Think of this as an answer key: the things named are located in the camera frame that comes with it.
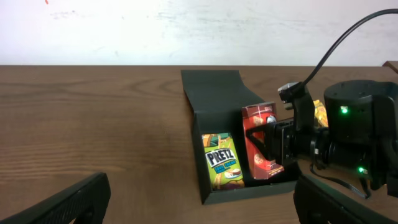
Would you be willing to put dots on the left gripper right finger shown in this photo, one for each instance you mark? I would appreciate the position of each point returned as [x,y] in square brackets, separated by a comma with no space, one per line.
[316,202]

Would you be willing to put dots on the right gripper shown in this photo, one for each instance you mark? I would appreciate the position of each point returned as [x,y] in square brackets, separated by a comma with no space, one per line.
[282,143]

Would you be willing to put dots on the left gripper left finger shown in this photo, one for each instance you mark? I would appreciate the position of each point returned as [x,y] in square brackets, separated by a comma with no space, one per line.
[83,202]

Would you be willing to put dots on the green Pretz snack box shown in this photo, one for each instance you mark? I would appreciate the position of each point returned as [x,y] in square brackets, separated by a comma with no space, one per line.
[222,161]

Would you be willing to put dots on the black container box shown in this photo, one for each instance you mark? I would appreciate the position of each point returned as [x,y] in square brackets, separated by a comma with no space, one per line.
[216,98]

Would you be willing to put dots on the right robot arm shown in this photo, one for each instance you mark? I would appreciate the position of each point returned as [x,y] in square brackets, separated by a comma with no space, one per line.
[361,137]

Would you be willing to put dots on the yellow orange candy packet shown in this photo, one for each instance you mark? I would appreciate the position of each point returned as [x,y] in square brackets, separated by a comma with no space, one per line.
[320,114]

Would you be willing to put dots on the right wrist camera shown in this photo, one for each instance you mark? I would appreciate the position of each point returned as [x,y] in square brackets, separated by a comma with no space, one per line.
[288,94]

